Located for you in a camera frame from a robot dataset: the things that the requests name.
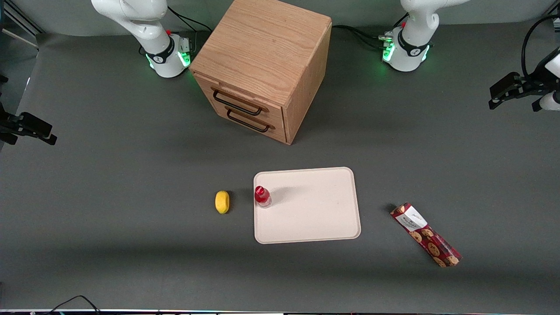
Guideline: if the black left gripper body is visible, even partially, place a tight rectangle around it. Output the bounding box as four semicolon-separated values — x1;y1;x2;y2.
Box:
489;72;553;103

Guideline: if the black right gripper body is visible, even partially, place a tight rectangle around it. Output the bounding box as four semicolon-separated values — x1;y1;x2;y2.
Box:
0;112;53;137

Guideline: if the red cookie box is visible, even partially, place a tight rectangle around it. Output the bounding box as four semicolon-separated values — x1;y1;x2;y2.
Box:
390;202;462;268

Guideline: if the beige plastic tray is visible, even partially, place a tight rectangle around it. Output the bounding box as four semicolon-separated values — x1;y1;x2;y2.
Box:
253;167;362;244

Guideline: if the yellow lemon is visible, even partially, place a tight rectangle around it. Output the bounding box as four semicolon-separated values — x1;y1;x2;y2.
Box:
215;190;230;214

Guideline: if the wooden drawer front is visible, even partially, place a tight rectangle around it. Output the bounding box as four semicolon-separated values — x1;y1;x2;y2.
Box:
193;73;286;128
213;104;288;144

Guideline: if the small red-capped bottle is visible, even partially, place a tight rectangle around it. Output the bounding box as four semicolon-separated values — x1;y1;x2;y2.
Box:
254;185;272;209

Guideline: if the wooden drawer cabinet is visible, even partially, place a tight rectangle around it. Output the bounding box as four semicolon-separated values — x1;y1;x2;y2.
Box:
189;0;333;145

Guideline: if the aluminium frame rail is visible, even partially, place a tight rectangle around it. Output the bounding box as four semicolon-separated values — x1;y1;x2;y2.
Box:
0;0;45;36

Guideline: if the black left base cable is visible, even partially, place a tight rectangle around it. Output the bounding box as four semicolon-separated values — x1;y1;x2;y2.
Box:
332;24;386;49

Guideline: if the black base cable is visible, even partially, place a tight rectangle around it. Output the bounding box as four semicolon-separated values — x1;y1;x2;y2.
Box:
168;6;213;34
332;24;386;49

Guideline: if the thin black table cable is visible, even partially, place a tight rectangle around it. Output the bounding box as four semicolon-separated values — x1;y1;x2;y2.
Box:
43;295;102;315

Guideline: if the black right base cable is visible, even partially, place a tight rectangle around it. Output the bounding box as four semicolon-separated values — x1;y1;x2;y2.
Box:
168;6;213;34

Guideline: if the black metal drawer handle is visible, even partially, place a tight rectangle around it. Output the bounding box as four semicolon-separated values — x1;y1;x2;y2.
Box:
226;109;270;133
212;89;264;117

